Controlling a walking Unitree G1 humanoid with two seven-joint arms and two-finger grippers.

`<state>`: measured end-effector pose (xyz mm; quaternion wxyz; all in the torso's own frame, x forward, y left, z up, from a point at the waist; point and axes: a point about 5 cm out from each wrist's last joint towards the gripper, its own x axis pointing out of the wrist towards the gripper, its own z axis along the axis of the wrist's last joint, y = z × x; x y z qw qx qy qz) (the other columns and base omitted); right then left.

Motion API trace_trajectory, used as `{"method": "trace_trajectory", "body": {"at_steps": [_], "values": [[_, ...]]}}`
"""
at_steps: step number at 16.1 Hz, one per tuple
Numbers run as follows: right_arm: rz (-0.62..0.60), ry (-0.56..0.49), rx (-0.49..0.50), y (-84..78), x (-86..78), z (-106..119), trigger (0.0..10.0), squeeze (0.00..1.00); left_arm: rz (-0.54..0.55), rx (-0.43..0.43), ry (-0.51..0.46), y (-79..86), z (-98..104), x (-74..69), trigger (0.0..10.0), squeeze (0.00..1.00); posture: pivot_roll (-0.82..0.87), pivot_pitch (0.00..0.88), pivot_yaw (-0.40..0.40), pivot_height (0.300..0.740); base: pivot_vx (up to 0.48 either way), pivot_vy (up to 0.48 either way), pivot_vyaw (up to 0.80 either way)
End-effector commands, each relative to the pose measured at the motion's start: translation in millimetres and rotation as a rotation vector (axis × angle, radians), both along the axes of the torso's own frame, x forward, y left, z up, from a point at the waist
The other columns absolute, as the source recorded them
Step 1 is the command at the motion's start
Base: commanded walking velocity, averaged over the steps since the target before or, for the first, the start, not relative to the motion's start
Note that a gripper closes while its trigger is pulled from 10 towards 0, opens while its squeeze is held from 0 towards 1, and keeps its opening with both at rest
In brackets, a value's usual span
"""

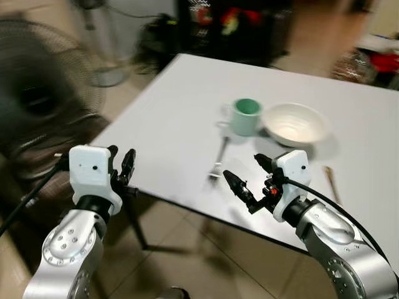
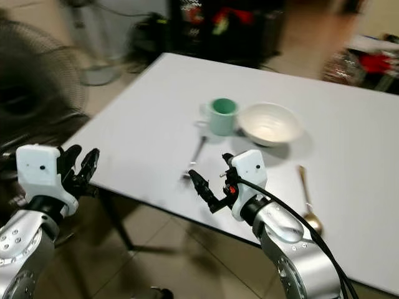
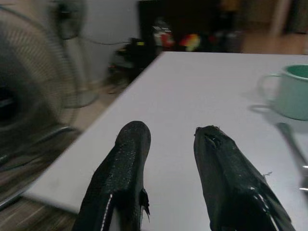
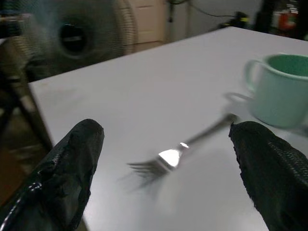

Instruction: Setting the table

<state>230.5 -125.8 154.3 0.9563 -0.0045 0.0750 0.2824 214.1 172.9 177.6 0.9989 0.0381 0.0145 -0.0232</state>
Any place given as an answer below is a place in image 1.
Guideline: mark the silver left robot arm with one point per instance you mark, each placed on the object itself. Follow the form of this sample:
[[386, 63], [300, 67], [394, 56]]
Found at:
[[65, 246]]

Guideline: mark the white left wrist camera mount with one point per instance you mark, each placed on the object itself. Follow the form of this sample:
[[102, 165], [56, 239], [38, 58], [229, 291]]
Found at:
[[90, 171]]

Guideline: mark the black shelf with red items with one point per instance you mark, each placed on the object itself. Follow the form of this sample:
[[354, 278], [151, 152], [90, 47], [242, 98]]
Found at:
[[234, 28]]

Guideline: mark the black bag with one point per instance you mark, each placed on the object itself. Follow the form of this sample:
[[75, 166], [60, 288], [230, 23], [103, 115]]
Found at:
[[156, 43]]

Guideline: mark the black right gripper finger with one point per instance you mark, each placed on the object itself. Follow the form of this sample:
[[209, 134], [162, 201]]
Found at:
[[263, 163], [238, 185]]

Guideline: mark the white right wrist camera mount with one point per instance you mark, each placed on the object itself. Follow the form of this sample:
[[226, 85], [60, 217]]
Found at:
[[293, 177]]

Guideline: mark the black standing fan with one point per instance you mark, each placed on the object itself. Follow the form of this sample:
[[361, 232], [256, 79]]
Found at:
[[43, 99]]

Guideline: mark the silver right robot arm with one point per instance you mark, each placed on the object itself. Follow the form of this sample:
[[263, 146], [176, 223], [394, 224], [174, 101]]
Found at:
[[340, 249]]

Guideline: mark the green ceramic mug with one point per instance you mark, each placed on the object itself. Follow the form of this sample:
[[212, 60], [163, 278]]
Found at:
[[245, 118]]

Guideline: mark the white ceramic bowl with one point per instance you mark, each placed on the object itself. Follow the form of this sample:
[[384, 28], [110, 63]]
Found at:
[[294, 124]]

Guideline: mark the white rectangular table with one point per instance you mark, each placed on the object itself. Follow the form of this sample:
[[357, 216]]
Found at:
[[187, 106]]

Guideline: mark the golden metal spoon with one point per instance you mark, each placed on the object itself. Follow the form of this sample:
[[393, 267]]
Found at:
[[331, 184]]

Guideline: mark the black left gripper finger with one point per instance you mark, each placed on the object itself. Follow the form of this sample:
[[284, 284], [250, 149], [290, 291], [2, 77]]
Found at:
[[128, 165], [113, 151]]

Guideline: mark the grey round-based stand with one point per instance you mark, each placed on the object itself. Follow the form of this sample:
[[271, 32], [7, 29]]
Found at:
[[106, 43]]

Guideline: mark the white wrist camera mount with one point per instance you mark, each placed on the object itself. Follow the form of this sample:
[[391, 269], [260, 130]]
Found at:
[[293, 177], [90, 171]]

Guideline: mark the red object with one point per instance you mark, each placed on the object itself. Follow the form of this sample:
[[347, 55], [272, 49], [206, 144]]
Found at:
[[384, 62]]

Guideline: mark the silver metal fork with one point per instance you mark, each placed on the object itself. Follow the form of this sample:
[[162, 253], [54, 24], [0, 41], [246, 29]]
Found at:
[[219, 159]]

